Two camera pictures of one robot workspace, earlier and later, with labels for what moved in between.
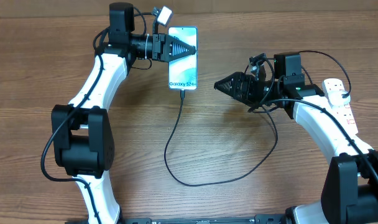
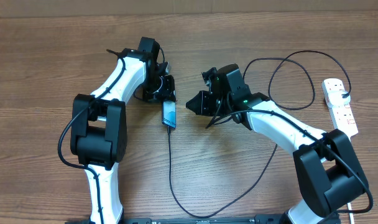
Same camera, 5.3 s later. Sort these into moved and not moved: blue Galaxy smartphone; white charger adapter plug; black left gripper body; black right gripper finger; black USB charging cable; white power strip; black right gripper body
Moved: blue Galaxy smartphone; black USB charging cable; black left gripper body; black right gripper body; black right gripper finger
Not moved: white power strip; white charger adapter plug
